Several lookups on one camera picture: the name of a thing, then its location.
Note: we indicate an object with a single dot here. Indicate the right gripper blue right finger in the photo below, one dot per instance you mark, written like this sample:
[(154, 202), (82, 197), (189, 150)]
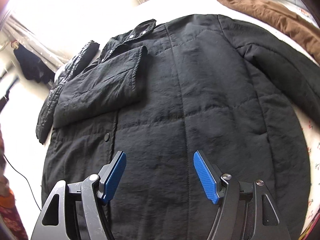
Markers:
[(209, 176)]

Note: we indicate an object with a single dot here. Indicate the black padded coat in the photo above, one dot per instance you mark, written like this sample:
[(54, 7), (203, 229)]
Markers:
[(161, 92)]

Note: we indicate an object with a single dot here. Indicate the beige curtain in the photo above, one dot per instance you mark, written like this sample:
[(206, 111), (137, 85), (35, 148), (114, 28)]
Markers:
[(52, 58)]

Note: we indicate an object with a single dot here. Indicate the dark clothes hanging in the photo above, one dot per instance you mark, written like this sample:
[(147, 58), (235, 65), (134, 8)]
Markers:
[(33, 68)]

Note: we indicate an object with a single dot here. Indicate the cherry print bed sheet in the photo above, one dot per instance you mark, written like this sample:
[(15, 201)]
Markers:
[(311, 135)]

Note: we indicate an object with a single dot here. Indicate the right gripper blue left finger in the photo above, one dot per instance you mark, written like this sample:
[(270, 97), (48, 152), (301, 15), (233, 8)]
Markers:
[(110, 176)]

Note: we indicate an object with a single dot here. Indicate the brown garment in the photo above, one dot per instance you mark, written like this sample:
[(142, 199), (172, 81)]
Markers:
[(284, 20)]

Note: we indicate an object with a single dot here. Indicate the black quilted puffer jacket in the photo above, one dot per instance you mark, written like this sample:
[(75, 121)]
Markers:
[(69, 71)]

